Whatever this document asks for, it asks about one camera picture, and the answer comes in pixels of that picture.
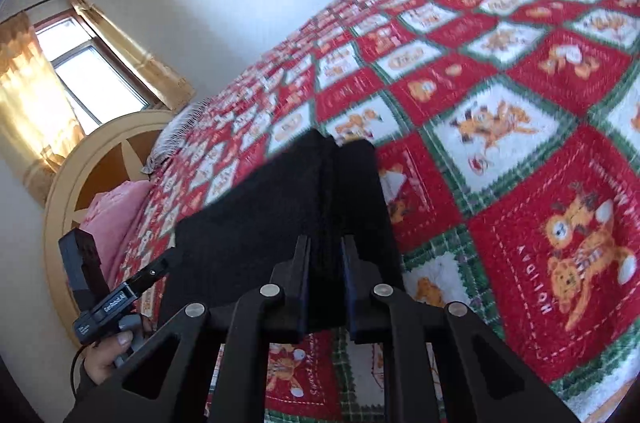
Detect black pants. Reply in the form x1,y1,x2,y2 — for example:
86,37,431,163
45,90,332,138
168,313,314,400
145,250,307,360
157,130,404,332

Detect person left hand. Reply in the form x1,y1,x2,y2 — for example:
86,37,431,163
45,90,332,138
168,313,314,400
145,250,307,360
80,330,134,385

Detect pink folded blanket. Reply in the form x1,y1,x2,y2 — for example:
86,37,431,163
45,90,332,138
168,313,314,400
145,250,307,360
79,180,152,282

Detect cream wooden headboard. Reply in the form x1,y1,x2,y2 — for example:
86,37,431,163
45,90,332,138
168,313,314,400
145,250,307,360
43,110,174,347

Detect golden curtain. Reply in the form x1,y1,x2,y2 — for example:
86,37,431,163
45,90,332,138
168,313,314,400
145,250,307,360
0,12,85,206

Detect grey striped pillow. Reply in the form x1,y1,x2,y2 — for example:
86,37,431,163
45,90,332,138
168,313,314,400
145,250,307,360
141,99,208,176

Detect window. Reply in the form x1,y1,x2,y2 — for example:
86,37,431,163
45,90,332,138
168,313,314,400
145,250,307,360
36,10,160,134

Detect red checkered bed quilt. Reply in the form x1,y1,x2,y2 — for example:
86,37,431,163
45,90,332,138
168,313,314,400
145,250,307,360
117,0,639,422

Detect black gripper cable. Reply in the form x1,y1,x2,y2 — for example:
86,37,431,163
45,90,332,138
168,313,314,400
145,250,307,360
69,341,99,401

